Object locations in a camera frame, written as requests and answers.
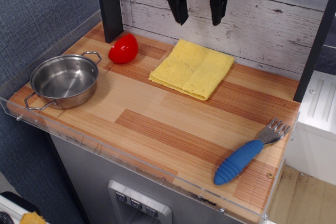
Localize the yellow cloth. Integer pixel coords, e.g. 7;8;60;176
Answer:
149;39;235;101

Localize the red plastic fruit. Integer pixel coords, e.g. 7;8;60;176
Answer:
108;34;139;64

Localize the stainless steel pot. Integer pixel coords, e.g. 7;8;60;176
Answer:
24;51;102;111

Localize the white toy sink counter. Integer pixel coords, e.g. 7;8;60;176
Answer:
285;71;335;185

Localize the grey toy dispenser panel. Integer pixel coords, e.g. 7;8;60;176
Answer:
108;179;173;223

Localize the clear acrylic table guard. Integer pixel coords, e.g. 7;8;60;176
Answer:
3;95;286;223

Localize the black and yellow object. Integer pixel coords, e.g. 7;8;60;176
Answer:
1;191;47;223

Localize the black left vertical post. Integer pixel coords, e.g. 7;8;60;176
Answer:
99;0;123;43

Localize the black vertical post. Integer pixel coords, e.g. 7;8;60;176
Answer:
293;0;335;102
99;0;123;43

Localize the black right vertical post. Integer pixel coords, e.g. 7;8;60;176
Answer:
293;0;335;102

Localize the blue handled metal fork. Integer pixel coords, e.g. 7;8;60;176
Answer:
214;118;290;186

